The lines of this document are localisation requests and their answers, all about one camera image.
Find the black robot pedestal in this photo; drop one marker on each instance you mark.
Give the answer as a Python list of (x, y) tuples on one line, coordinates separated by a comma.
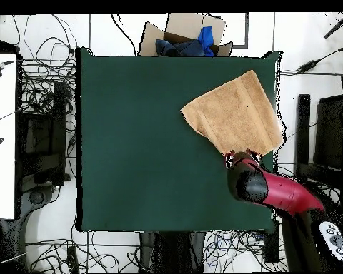
[(171, 251)]

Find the navy blue garment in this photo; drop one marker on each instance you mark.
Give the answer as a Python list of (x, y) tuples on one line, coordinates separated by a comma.
[(185, 48)]

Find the black power adapter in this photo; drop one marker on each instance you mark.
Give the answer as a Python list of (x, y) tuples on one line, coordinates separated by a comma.
[(307, 66)]

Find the grey chair base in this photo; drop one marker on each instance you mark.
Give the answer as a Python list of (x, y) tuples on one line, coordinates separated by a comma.
[(37, 197)]

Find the tan terry towel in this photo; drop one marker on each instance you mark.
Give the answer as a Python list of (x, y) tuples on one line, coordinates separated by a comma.
[(237, 114)]

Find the black upright bar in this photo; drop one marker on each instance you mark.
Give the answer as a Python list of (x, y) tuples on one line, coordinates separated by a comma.
[(302, 137)]

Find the black tripod leg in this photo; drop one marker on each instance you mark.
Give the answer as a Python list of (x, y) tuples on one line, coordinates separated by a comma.
[(338, 26)]

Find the black power strip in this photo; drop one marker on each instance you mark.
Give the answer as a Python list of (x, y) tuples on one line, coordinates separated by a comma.
[(73, 258)]

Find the black equipment frame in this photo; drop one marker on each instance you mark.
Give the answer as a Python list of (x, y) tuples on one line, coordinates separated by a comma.
[(43, 142)]

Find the bright blue cloth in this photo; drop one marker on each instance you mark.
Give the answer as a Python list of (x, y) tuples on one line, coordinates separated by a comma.
[(206, 37)]

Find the white desk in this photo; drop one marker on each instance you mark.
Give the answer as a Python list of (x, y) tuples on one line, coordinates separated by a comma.
[(1, 142)]

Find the black floor box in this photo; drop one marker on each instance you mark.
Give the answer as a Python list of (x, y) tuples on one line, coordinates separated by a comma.
[(271, 245)]

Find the dark green tablecloth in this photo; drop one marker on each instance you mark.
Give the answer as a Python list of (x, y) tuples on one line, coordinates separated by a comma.
[(131, 128)]

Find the brown cardboard box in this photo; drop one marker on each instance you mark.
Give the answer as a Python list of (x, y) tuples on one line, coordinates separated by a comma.
[(185, 24)]

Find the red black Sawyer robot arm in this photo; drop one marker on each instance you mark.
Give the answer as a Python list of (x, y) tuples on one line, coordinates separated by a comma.
[(285, 194)]

